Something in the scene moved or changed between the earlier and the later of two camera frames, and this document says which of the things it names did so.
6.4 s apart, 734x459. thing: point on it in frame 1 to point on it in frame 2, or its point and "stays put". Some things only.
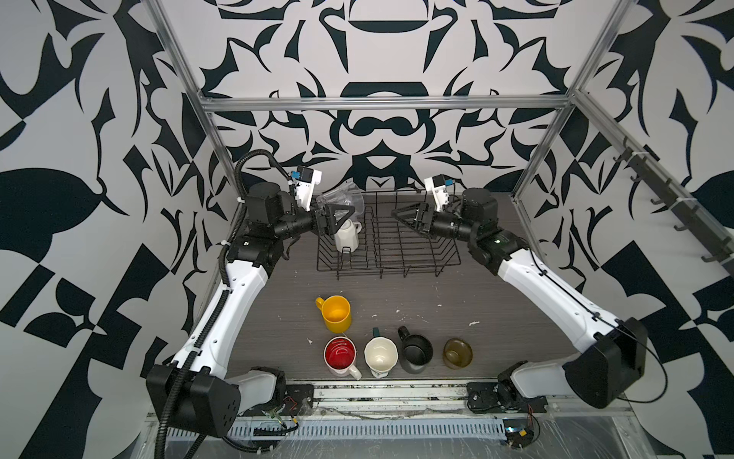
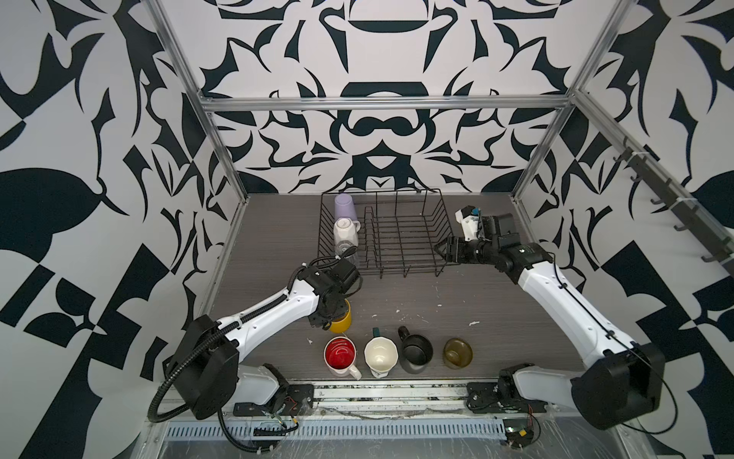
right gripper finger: x=410 y=220 to x=449 y=249
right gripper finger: x=411 y=211 to x=453 y=256
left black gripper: x=329 y=228 to x=341 y=311
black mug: x=417 y=351 stays put
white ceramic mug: x=348 y=235 stays put
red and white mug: x=339 y=356 stays put
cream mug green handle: x=380 y=354 stays put
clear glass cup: x=348 y=193 to x=342 y=245
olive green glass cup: x=457 y=354 stays put
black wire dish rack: x=388 y=245 stays put
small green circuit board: x=519 y=432 stays put
